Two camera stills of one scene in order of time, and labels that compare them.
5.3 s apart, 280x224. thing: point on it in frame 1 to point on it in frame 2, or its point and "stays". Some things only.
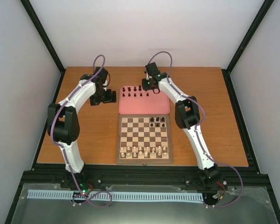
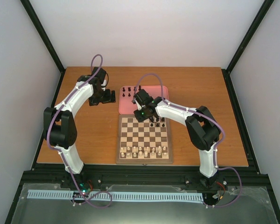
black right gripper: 144,87 to 139,118
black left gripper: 93,100 stays
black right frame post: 253,28 stays
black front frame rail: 249,176 stays
